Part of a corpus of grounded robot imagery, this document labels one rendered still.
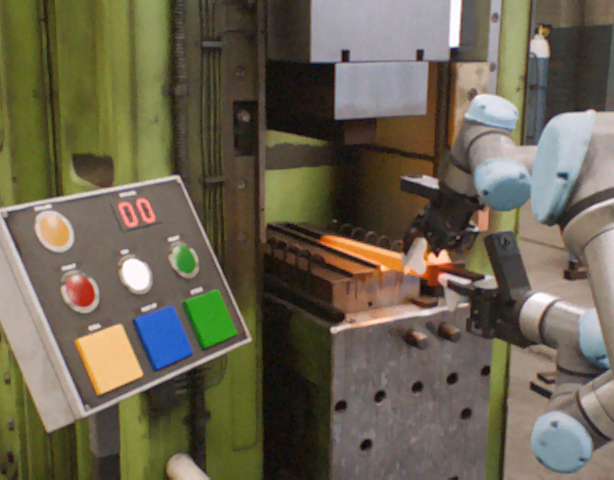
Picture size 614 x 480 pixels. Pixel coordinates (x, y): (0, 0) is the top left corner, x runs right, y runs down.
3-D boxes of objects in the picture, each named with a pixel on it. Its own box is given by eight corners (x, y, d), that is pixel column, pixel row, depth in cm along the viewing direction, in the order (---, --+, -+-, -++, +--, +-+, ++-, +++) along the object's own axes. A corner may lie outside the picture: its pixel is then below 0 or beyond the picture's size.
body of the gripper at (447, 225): (433, 261, 149) (459, 205, 141) (406, 228, 154) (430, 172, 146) (469, 256, 152) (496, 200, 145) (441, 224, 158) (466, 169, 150)
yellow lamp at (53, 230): (76, 248, 116) (74, 215, 115) (40, 252, 114) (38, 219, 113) (69, 243, 119) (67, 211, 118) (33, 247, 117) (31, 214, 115)
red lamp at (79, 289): (102, 307, 116) (100, 275, 115) (66, 313, 113) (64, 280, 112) (94, 301, 118) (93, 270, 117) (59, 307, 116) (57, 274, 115)
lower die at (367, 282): (418, 300, 172) (420, 257, 170) (331, 316, 162) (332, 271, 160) (305, 254, 207) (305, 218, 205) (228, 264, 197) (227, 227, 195)
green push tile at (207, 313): (238, 334, 133) (218, 288, 134) (206, 348, 127) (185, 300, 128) (230, 337, 134) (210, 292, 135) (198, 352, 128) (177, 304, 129)
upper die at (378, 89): (426, 114, 164) (428, 61, 162) (334, 119, 154) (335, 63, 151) (306, 99, 199) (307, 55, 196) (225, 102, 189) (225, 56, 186)
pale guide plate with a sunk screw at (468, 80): (486, 145, 189) (490, 62, 185) (452, 148, 184) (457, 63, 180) (479, 144, 191) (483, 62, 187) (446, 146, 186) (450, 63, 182)
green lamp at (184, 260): (202, 274, 132) (202, 245, 131) (173, 278, 130) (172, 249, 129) (194, 269, 134) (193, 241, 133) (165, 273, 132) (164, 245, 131)
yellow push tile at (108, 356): (144, 375, 117) (121, 323, 118) (102, 394, 111) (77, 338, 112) (136, 379, 118) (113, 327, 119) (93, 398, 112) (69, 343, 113)
